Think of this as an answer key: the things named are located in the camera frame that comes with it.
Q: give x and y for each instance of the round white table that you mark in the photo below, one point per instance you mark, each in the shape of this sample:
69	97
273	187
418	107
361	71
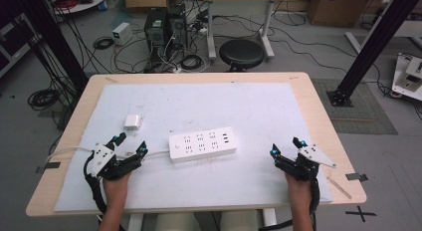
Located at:
79	2

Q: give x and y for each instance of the black round stool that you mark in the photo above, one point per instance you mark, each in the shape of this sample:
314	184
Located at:
241	53

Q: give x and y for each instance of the person's left hand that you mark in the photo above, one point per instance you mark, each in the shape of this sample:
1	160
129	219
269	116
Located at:
116	191

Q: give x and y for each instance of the black computer tower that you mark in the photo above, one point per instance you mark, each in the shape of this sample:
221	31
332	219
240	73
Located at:
177	25
156	30

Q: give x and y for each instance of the black tape cross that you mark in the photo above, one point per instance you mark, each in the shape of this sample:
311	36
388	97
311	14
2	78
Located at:
361	213

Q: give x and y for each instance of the black tape piece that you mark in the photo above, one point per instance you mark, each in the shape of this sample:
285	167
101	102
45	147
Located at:
356	177
49	166

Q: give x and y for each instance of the white floor power strip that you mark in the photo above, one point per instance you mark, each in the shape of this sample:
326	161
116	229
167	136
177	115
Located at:
177	70

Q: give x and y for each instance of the white device on floor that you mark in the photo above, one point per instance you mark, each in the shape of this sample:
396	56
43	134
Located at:
409	75

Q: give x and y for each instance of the white charger plug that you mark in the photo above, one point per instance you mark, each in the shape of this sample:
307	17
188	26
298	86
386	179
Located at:
132	121

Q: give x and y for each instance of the thin wooden stick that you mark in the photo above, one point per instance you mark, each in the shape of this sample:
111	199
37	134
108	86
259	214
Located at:
339	187

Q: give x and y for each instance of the large cardboard box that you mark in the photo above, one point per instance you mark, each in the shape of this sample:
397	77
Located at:
338	8

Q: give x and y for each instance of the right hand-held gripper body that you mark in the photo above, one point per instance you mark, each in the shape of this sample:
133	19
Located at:
307	168

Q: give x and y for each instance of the white power supply box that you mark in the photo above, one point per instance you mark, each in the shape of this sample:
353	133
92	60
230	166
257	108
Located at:
122	33

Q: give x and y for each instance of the black aluminium frame post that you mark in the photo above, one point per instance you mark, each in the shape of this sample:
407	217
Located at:
375	42
54	38

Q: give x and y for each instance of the white foam mat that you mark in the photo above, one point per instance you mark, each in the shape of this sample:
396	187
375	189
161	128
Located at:
232	111

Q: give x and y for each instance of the wooden table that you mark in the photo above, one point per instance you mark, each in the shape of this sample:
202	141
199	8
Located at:
320	124

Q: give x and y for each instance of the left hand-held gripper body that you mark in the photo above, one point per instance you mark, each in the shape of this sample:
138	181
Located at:
103	158

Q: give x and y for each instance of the grey floor mat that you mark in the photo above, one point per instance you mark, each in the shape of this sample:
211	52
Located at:
365	115

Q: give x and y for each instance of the person's right hand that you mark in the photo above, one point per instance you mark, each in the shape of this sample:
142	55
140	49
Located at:
300	192

